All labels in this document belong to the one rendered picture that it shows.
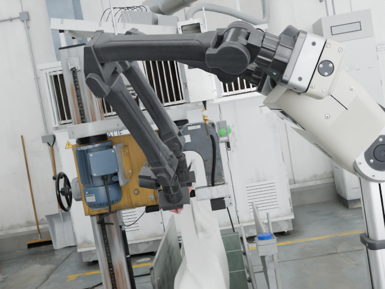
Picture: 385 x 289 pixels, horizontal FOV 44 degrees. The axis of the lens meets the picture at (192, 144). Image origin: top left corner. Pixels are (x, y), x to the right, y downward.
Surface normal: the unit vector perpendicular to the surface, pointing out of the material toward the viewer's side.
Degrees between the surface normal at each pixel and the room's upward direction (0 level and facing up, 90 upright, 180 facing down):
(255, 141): 90
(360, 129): 115
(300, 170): 90
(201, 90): 90
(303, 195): 90
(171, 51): 124
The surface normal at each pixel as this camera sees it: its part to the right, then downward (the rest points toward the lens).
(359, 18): -0.04, 0.08
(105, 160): 0.37, 0.00
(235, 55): -0.28, 0.71
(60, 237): -0.09, -0.16
